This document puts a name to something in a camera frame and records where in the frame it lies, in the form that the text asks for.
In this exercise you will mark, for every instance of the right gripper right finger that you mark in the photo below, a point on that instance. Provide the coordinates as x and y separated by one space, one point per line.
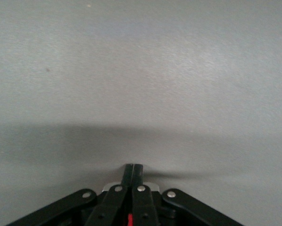
143 207

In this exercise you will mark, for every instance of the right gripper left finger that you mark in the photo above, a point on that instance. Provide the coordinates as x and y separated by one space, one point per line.
108 207

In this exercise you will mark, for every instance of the dark grey table cloth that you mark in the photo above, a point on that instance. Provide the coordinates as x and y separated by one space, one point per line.
141 70

